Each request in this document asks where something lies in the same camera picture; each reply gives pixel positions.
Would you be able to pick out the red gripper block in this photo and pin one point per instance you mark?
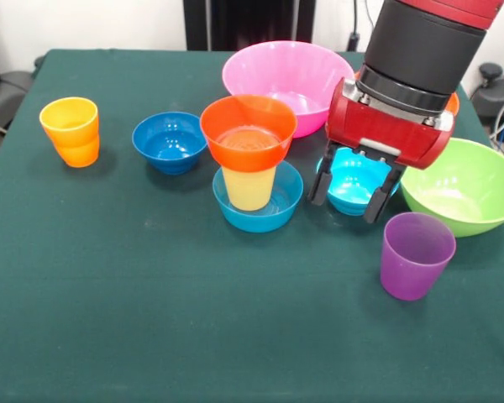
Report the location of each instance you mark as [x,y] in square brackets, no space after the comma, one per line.
[382,130]

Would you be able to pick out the small cyan bowl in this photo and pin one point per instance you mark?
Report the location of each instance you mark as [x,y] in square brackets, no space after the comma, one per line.
[353,189]

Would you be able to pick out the large red-orange bowl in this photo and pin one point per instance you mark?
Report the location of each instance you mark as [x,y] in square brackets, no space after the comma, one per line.
[454,105]

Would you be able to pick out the small dark blue bowl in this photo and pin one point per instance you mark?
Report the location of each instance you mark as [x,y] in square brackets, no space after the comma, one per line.
[168,144]

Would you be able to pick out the dark green table cloth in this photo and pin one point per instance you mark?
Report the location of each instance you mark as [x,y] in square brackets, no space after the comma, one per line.
[235,315]

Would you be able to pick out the large pink bowl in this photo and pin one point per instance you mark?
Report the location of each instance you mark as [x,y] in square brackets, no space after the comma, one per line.
[285,75]

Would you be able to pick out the orange plastic cup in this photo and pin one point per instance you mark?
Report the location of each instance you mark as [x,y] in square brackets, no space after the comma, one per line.
[73,142]

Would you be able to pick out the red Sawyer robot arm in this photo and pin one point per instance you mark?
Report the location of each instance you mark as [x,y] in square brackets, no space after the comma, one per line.
[424,50]

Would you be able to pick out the small orange bowl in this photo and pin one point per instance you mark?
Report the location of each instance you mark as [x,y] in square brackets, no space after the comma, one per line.
[248,159]

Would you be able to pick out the yellow plastic cup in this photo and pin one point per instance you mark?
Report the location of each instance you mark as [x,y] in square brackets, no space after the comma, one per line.
[248,193]

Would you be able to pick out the medium blue bowl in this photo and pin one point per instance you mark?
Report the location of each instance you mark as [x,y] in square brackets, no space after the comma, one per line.
[290,197]

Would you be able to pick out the large lime green bowl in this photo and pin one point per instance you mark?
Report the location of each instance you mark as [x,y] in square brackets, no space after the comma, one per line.
[466,197]

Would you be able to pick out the purple plastic cup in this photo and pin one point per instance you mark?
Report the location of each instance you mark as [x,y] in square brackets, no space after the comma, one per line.
[411,273]

